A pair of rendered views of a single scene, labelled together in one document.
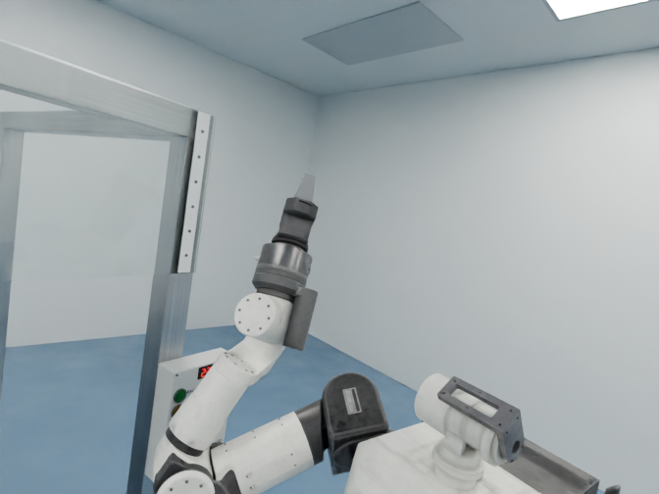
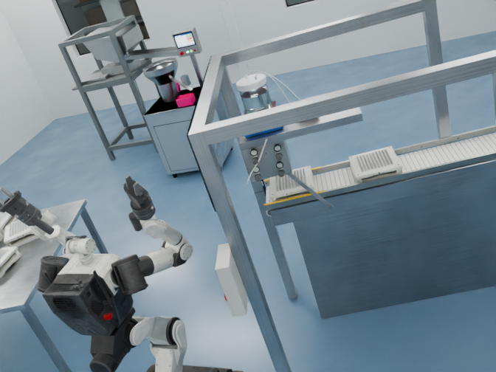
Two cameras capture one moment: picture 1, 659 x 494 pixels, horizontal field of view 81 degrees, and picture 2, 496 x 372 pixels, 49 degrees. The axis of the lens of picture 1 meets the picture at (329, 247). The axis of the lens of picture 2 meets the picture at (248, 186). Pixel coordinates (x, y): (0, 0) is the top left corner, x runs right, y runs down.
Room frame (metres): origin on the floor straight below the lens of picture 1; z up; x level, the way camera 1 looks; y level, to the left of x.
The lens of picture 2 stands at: (2.64, -0.34, 2.42)
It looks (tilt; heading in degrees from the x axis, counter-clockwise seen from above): 28 degrees down; 156
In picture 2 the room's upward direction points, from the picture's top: 18 degrees counter-clockwise
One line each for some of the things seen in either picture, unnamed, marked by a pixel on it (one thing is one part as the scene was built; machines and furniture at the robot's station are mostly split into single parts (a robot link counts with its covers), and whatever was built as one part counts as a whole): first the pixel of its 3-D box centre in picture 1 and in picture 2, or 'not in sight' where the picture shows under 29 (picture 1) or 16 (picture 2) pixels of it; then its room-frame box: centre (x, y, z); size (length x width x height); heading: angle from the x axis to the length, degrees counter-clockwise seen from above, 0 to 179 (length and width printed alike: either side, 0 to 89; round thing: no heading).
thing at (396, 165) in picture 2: not in sight; (374, 162); (0.57, 1.34, 0.95); 0.25 x 0.24 x 0.02; 147
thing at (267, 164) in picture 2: not in sight; (266, 156); (0.37, 0.83, 1.20); 0.22 x 0.11 x 0.20; 56
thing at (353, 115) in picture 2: not in sight; (298, 117); (0.37, 1.07, 1.31); 0.62 x 0.38 x 0.04; 56
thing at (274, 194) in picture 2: not in sight; (291, 181); (0.31, 0.96, 0.95); 0.25 x 0.24 x 0.02; 146
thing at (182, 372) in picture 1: (192, 412); (232, 279); (0.86, 0.25, 1.03); 0.17 x 0.06 x 0.26; 146
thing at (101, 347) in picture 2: not in sight; (114, 341); (0.52, -0.27, 0.83); 0.28 x 0.13 x 0.18; 128
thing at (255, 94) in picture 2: not in sight; (255, 93); (0.30, 0.90, 1.51); 0.15 x 0.15 x 0.19
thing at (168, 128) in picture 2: not in sight; (192, 132); (-2.43, 1.50, 0.38); 0.63 x 0.57 x 0.76; 44
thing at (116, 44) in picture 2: not in sight; (135, 93); (-3.35, 1.35, 0.75); 1.43 x 1.06 x 1.50; 44
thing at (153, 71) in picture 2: not in sight; (171, 80); (-2.50, 1.51, 0.95); 0.49 x 0.36 x 0.38; 44
